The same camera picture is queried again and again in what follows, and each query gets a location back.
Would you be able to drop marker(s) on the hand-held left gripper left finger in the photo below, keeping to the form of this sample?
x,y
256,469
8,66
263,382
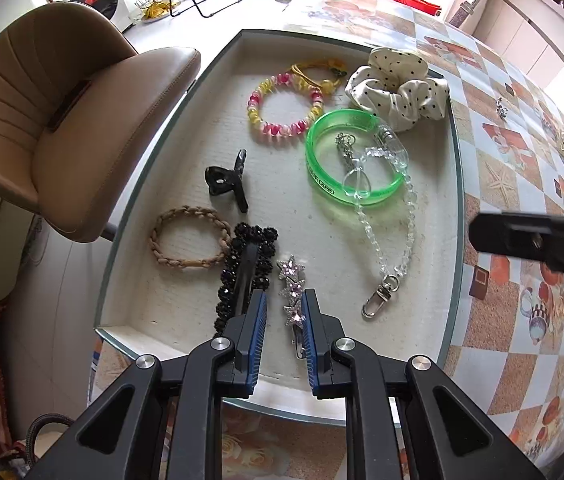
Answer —
x,y
257,340

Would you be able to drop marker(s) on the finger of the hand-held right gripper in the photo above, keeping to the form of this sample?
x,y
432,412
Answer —
x,y
512,232

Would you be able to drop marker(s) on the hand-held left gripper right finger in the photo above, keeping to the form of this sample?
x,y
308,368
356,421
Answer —
x,y
312,345

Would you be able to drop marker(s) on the silver star hair clip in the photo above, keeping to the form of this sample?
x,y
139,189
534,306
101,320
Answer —
x,y
291,285

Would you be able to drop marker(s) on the black beaded hair clip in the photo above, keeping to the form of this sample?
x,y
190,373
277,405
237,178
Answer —
x,y
249,260

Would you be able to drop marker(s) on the green translucent bangle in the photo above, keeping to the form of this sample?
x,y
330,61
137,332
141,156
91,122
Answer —
x,y
317,160

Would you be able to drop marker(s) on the green rimmed white tray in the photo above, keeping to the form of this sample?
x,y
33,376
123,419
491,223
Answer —
x,y
186,160

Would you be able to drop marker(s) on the small silver earring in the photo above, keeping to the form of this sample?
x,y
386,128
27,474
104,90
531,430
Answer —
x,y
502,108

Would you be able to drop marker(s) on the checkered printed tablecloth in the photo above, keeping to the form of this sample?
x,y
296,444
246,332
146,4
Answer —
x,y
507,360

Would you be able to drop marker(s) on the black hair claw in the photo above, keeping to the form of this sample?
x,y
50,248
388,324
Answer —
x,y
227,180

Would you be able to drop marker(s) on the white polka dot scrunchie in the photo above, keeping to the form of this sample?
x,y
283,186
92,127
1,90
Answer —
x,y
392,85

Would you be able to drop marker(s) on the white cabinet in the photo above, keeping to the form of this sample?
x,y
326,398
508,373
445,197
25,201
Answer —
x,y
522,30

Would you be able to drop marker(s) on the red plastic bucket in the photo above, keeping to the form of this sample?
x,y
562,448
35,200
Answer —
x,y
417,0

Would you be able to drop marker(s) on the brown leather chair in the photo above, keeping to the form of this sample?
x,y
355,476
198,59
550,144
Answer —
x,y
61,110

